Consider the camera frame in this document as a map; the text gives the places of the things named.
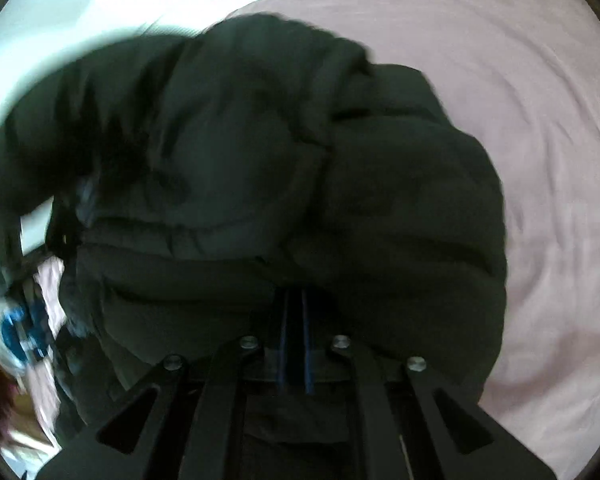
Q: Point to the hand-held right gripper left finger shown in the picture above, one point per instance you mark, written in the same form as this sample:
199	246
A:
220	410

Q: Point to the black hooded puffer coat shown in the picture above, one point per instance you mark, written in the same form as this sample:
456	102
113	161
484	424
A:
230	160

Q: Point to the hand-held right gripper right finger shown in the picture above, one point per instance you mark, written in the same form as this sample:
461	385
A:
380	410

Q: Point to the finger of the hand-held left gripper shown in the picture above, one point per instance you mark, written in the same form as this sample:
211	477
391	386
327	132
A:
7	250

